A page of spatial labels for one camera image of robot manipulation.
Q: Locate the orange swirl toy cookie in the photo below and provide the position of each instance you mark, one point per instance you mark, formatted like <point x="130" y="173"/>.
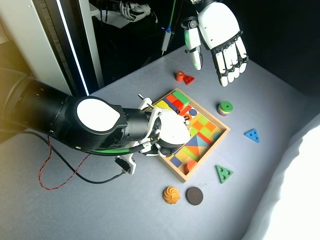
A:
<point x="171" y="195"/>

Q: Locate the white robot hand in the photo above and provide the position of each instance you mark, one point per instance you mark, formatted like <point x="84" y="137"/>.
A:
<point x="172" y="130"/>
<point x="217" y="25"/>

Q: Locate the white connector stick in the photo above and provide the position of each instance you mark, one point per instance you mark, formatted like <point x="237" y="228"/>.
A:
<point x="166" y="41"/>

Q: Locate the black column with light strip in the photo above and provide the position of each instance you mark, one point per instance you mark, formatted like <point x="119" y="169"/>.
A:
<point x="77" y="37"/>

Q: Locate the white board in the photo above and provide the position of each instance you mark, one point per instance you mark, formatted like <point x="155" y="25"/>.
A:
<point x="115" y="22"/>

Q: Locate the plain yellow cube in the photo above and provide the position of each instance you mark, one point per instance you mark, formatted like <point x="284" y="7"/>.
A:
<point x="161" y="104"/>

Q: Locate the white post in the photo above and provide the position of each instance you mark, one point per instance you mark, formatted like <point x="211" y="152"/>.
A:
<point x="92" y="37"/>

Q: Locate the green triangle with holes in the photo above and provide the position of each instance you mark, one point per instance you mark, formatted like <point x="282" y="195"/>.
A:
<point x="220" y="175"/>

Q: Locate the grey table cloth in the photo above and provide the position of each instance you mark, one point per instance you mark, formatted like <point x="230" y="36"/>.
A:
<point x="87" y="212"/>

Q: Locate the wooden block tray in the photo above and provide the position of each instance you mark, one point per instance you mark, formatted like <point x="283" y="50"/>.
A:
<point x="183" y="178"/>

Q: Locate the brown chocolate toy cookie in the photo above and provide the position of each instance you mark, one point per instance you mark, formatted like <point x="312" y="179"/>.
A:
<point x="194" y="196"/>

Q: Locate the red triangle with holes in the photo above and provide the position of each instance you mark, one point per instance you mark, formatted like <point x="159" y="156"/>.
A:
<point x="188" y="80"/>

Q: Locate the white cabinet panel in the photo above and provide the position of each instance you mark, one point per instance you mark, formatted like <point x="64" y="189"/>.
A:
<point x="30" y="37"/>

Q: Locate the spare white robot hand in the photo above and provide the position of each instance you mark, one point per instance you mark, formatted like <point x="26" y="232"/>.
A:
<point x="132" y="12"/>

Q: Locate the orange cylinder piece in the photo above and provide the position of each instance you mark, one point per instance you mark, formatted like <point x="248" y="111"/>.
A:
<point x="179" y="76"/>

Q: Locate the blue triangle with holes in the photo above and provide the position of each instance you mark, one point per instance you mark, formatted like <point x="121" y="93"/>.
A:
<point x="250" y="136"/>

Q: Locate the green rectangular block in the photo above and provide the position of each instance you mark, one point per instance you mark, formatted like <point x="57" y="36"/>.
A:
<point x="181" y="97"/>

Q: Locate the blue plug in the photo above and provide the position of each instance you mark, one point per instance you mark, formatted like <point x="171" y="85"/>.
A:
<point x="168" y="29"/>

